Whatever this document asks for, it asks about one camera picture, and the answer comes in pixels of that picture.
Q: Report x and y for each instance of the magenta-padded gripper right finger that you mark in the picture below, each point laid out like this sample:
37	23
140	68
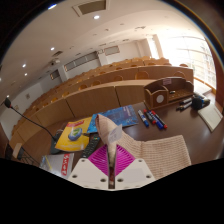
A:
136	171

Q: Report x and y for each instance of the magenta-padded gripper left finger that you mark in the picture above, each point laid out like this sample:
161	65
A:
83	171

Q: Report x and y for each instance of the beige red-trimmed checked towel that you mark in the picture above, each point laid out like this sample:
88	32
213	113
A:
160	153

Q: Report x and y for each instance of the white brochure with red print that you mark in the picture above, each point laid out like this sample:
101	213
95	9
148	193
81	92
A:
56	163

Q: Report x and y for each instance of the black gooseneck desk microphone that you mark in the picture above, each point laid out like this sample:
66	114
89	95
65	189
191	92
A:
56	146

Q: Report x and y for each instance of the yellow booklet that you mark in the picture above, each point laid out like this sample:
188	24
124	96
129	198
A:
73	133

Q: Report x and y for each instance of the blue-capped marker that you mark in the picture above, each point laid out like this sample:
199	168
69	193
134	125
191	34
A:
157	122

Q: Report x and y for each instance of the white-bodied blue marker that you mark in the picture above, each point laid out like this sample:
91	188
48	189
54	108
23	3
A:
143	118

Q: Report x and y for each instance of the red-capped marker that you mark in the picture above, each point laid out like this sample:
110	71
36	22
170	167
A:
160	120
150	117

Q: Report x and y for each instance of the blue booklet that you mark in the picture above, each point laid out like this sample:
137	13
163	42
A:
124	116

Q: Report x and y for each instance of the dark metal-framed chair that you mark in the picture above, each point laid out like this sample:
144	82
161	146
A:
20	154

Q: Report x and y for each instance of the wooden lecture hall seat rows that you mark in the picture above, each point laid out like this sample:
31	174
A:
90	100

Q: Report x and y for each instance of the wooden desk organizer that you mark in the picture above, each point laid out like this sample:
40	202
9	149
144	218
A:
156	96

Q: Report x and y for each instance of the black marker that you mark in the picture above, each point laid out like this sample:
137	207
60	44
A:
186	101
185	106

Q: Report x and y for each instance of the white notepad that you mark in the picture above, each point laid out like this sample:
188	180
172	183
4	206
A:
210	116

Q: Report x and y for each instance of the black handheld microphone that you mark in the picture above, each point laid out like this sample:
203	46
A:
200	102

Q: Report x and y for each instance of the large bright window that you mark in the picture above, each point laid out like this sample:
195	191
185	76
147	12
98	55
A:
190	56

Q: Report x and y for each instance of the round ceiling lights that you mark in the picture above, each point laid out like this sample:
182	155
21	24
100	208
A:
96	17

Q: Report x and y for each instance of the ceiling air vent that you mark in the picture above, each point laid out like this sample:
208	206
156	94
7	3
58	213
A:
91	7

